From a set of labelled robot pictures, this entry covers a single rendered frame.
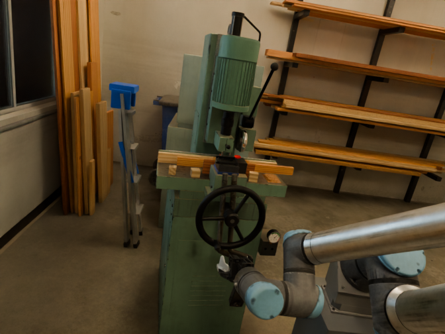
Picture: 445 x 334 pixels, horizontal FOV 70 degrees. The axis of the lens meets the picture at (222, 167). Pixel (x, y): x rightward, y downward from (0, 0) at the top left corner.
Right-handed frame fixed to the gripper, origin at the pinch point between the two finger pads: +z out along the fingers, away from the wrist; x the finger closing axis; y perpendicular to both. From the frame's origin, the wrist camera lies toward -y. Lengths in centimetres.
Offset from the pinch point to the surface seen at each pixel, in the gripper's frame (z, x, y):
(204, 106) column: 47, 8, 68
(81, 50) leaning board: 166, 96, 125
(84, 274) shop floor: 102, 67, -37
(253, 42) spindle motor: 12, -5, 90
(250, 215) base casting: 29.6, -15.9, 15.9
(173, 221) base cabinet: 31.5, 19.6, 10.7
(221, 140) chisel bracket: 30, 1, 50
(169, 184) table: 25.4, 23.5, 27.6
